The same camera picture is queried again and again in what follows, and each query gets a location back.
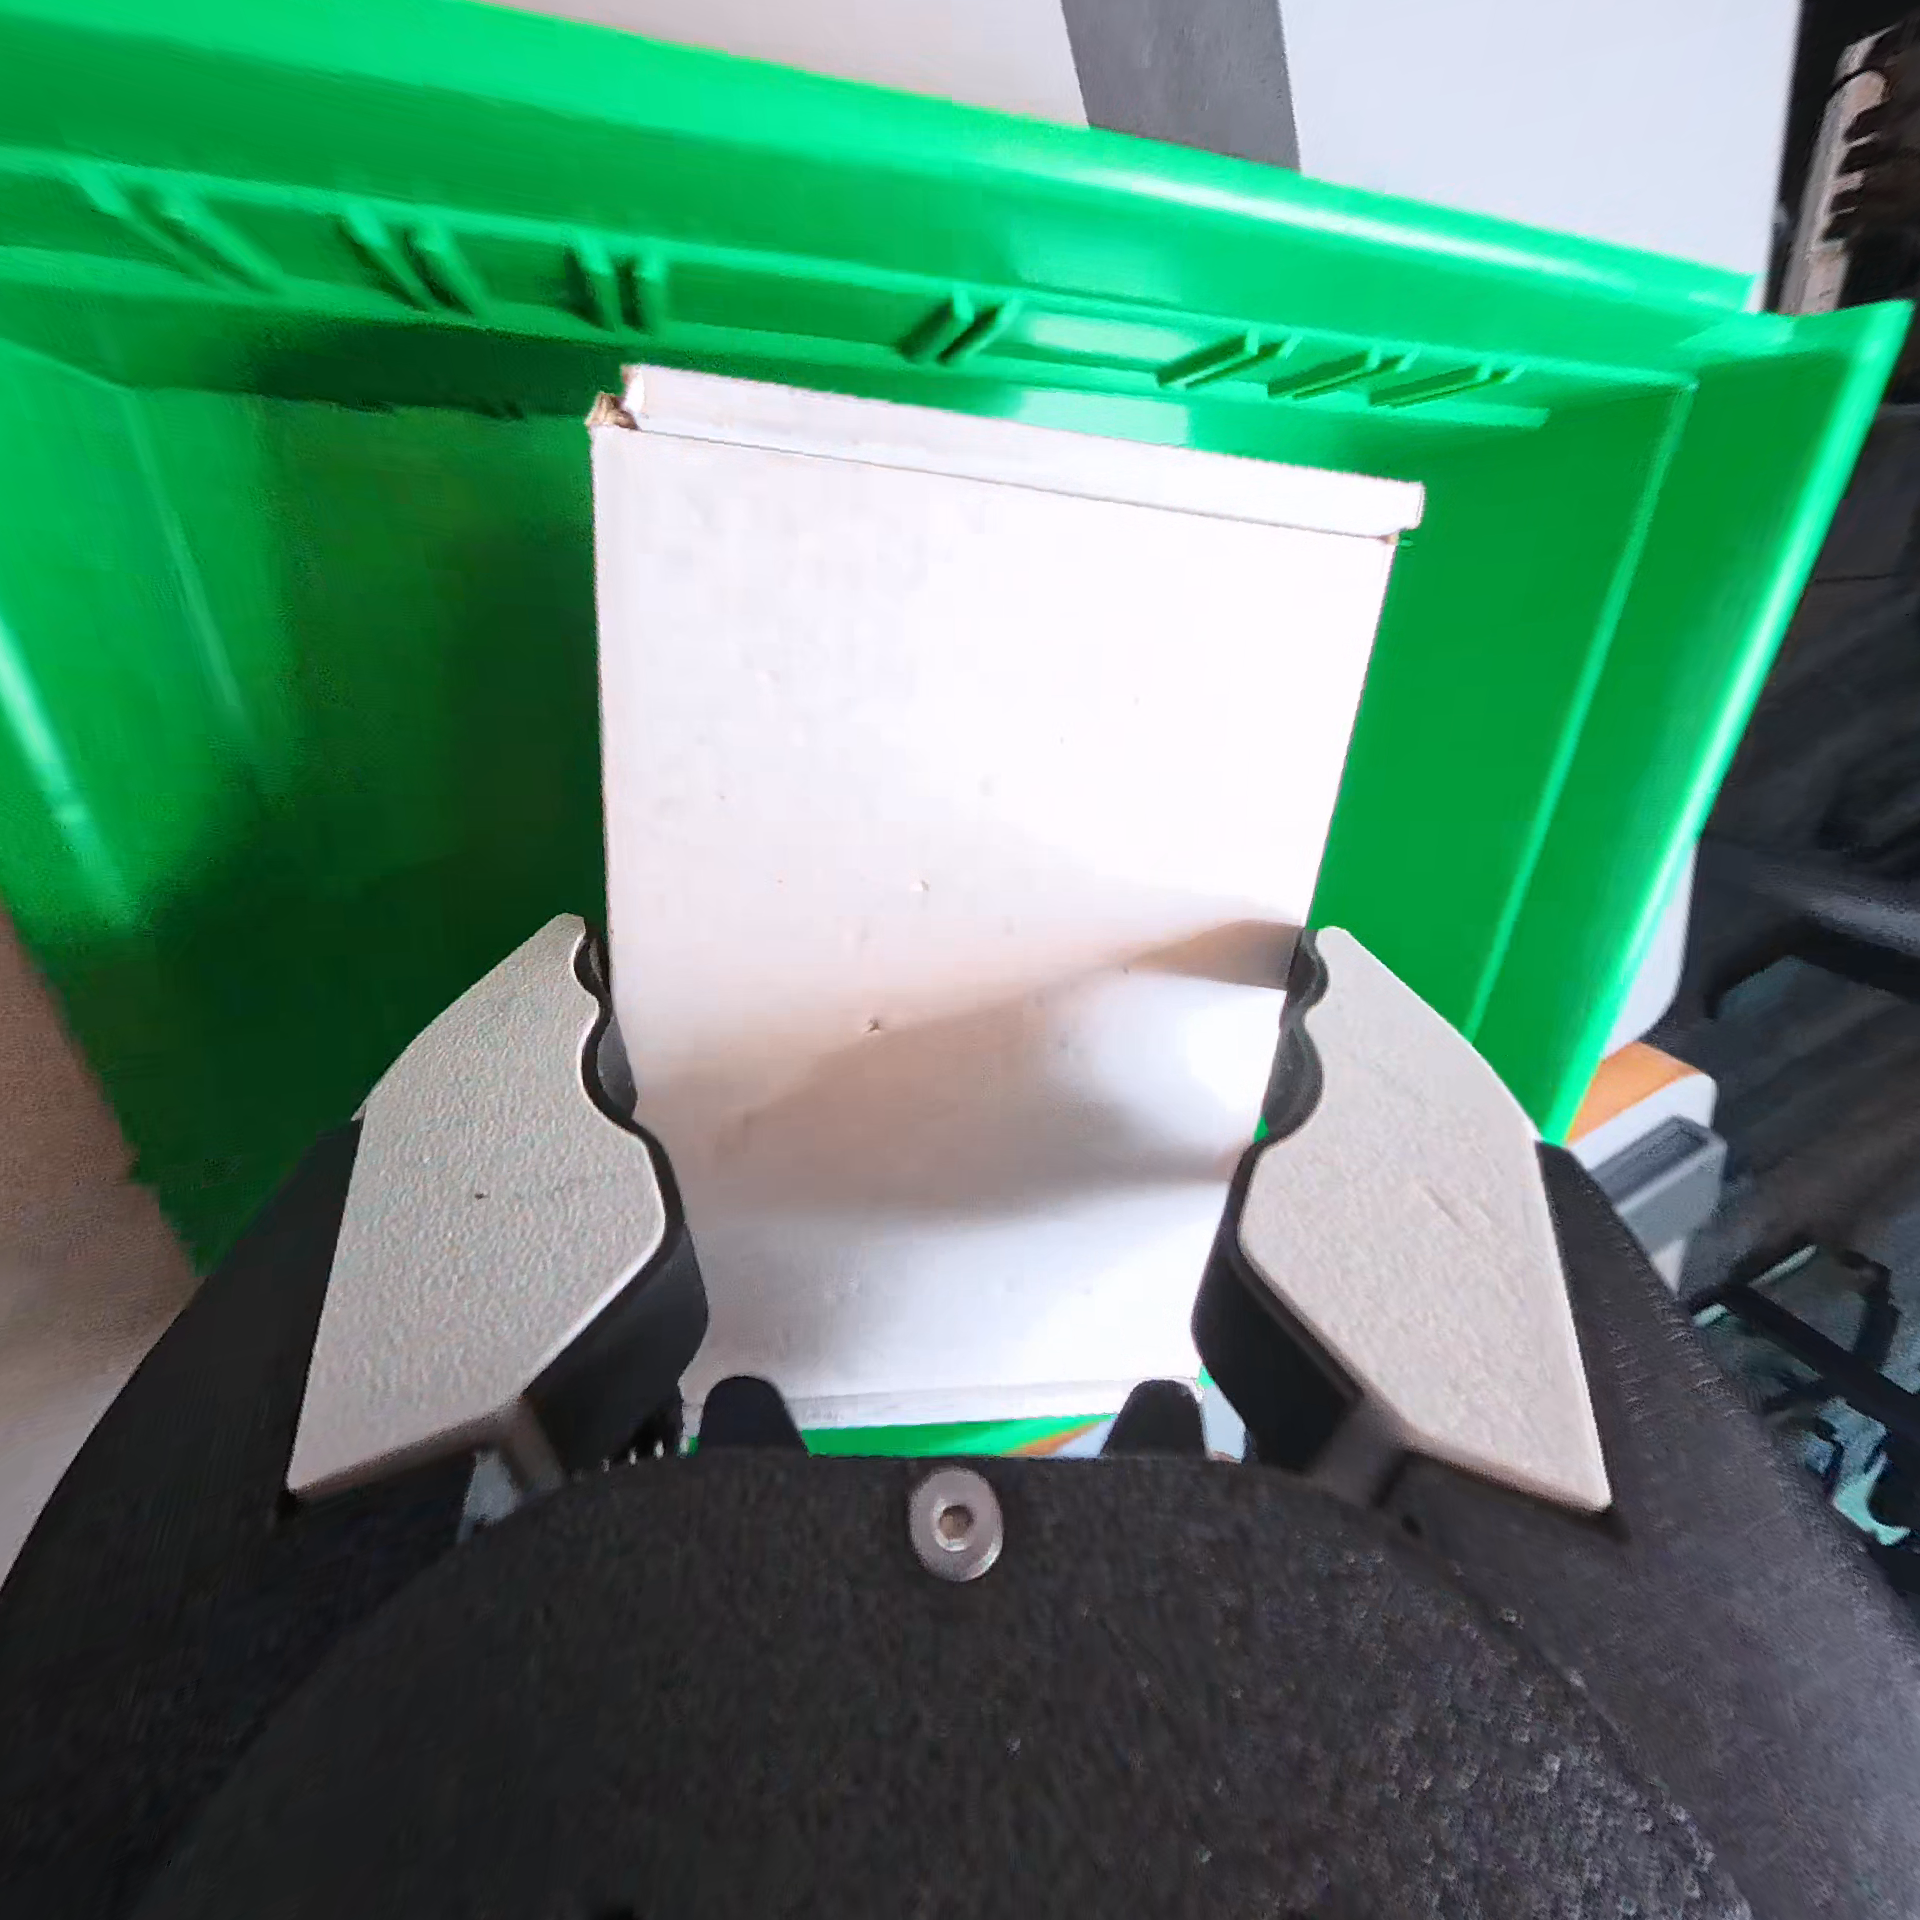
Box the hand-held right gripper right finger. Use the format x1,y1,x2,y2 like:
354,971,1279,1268
1194,926,1612,1515

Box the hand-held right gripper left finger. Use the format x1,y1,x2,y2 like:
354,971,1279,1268
286,911,709,1505

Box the white cardboard mailer box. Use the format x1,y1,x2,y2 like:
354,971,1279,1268
586,362,1426,1428

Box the green plastic bin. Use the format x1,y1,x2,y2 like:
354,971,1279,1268
0,0,1914,1277

